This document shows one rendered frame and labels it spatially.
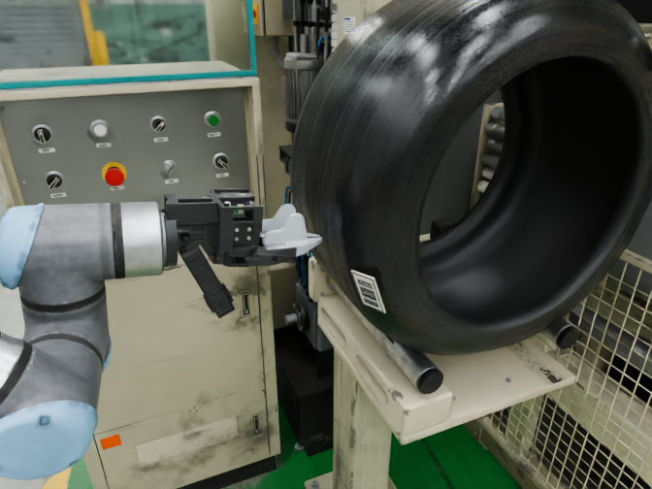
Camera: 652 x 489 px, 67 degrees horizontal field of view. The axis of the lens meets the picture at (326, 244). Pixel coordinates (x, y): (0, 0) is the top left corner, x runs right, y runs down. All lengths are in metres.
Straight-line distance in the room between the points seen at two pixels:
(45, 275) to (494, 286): 0.75
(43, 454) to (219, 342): 0.88
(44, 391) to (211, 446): 1.13
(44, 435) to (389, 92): 0.49
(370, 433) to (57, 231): 1.04
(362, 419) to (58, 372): 0.95
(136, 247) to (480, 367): 0.67
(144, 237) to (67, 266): 0.08
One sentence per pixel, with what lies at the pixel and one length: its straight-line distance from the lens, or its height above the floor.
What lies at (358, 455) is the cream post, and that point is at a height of 0.31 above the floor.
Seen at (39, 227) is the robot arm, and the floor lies 1.21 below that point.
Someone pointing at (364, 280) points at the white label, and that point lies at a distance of 0.63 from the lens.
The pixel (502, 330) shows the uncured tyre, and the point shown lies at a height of 0.97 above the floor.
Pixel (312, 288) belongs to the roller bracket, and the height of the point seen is 0.89.
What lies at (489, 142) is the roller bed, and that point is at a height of 1.11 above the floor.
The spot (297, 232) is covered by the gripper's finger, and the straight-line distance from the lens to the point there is 0.65.
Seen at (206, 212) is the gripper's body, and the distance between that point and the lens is 0.61.
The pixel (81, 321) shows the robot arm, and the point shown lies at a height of 1.09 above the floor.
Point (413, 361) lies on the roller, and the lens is 0.79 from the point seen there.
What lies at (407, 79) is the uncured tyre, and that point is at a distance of 0.59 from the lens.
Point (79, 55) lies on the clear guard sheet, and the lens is 1.14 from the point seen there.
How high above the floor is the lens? 1.42
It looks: 26 degrees down
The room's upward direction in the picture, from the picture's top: straight up
